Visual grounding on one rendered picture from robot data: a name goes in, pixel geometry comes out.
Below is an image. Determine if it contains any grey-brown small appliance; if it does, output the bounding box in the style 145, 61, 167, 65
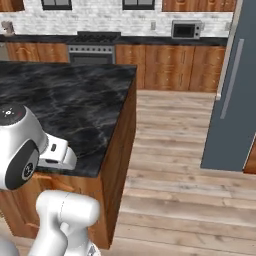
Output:
0, 20, 16, 36

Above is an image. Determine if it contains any wooden wall cupboard run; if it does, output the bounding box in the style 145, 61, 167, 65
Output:
0, 0, 25, 13
161, 0, 238, 13

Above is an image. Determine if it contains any wooden base cupboard run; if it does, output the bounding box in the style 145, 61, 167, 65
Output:
4, 41, 70, 64
115, 43, 228, 93

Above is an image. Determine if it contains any dark framed window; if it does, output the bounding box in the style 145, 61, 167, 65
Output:
40, 0, 73, 11
121, 0, 156, 11

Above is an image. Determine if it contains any grey fridge door handle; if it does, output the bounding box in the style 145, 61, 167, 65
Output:
219, 38, 245, 120

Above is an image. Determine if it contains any steel dishwasher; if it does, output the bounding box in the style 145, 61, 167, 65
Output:
0, 42, 10, 62

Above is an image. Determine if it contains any steel oven with hob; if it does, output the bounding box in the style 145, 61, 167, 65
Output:
67, 31, 122, 65

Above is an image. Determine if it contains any blue-grey fridge door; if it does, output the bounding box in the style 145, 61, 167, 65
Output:
199, 0, 256, 173

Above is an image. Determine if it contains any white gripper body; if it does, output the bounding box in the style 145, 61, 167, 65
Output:
61, 145, 78, 170

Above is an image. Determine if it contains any steel microwave oven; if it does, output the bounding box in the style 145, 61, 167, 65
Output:
170, 19, 204, 41

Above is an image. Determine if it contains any wooden island cabinet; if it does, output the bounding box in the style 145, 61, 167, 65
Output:
0, 79, 138, 250

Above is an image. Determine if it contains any wooden cabinet beside fridge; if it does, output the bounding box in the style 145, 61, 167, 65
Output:
242, 135, 256, 175

